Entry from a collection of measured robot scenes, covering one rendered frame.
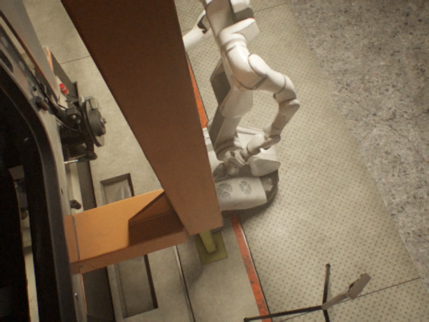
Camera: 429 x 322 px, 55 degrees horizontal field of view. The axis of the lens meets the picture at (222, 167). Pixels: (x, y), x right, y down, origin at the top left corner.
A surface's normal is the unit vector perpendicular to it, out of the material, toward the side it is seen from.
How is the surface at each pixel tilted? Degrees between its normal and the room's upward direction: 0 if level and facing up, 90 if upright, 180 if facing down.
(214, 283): 0
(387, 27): 0
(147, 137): 90
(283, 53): 0
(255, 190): 38
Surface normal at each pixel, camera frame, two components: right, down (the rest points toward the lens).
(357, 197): -0.07, -0.40
